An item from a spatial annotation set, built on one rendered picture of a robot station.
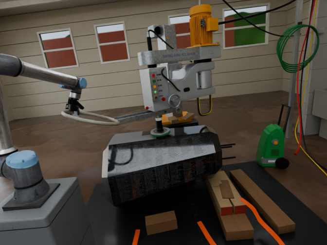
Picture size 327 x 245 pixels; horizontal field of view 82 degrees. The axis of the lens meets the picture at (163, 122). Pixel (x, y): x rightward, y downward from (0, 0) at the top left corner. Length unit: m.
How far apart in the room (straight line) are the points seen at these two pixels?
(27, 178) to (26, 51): 8.56
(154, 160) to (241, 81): 7.13
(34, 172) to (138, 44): 7.17
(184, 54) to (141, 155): 1.10
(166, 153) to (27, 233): 1.21
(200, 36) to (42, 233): 2.09
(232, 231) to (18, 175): 1.66
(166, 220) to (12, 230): 1.21
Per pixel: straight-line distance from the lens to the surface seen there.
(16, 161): 1.36
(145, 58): 1.84
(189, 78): 2.08
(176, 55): 1.98
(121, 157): 1.99
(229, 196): 2.14
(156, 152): 1.95
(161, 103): 1.89
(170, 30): 2.78
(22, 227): 1.40
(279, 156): 3.10
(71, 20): 8.91
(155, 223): 2.04
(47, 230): 1.35
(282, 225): 2.16
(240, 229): 2.01
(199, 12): 2.27
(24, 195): 1.44
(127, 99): 8.29
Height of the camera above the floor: 1.55
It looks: 17 degrees down
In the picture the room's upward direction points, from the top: 7 degrees counter-clockwise
